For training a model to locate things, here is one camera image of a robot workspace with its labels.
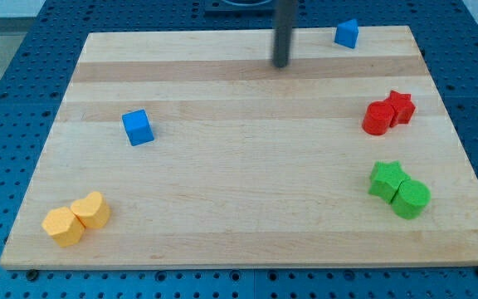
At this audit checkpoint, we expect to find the wooden board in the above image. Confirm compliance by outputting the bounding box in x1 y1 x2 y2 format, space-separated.
0 26 478 270

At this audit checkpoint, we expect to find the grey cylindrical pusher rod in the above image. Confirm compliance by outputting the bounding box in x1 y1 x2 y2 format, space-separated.
271 0 298 68

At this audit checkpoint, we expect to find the blue cube block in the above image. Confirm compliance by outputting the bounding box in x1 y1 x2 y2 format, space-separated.
122 110 154 146

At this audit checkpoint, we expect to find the green cylinder block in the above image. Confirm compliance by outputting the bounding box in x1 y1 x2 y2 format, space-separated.
391 179 431 219

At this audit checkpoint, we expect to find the red cylinder block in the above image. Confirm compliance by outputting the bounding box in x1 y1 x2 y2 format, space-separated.
362 101 394 135

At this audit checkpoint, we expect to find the red star block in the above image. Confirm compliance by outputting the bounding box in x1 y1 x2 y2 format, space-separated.
385 91 416 127

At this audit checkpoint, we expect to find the yellow hexagon block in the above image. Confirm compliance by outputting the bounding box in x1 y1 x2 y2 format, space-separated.
41 207 85 248

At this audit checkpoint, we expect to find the green star block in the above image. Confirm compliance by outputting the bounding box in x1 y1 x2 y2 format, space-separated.
368 161 411 204

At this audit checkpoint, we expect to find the yellow heart block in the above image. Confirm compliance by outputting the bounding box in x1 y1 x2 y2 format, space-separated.
70 191 111 229

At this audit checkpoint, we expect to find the blue triangular block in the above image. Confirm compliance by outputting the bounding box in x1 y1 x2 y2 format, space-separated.
334 18 359 49

